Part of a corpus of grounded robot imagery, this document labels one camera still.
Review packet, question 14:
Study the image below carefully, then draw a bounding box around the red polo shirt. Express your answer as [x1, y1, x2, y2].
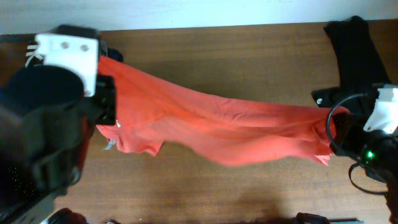
[98, 57, 336, 166]

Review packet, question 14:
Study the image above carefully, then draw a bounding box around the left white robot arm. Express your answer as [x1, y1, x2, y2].
[1, 25, 116, 223]

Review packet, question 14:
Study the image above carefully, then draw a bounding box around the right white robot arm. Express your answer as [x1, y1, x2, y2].
[326, 84, 397, 223]

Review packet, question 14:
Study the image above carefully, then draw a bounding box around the navy folded shirt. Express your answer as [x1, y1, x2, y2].
[100, 47, 124, 62]

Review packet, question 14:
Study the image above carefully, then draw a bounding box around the black garment at right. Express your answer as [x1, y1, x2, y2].
[312, 16, 392, 108]

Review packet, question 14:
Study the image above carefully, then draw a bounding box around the black Nike shirt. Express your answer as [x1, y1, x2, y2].
[25, 41, 44, 68]

